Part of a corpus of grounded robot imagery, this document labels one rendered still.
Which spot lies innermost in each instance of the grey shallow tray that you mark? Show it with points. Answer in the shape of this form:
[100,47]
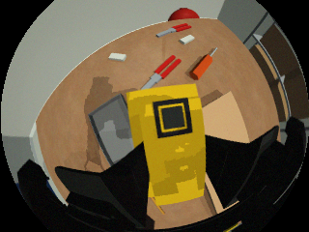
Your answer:
[112,127]

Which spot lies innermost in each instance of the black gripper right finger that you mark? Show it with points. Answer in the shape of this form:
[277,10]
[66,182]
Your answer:
[230,164]

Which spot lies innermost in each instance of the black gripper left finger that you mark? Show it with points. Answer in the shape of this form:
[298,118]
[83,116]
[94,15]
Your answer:
[124,184]

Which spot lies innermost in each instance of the orange-handled awl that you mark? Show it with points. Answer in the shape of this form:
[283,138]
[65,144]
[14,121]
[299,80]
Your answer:
[201,66]

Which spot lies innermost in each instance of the small white rectangular block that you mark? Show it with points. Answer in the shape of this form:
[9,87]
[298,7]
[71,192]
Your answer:
[187,39]
[118,57]

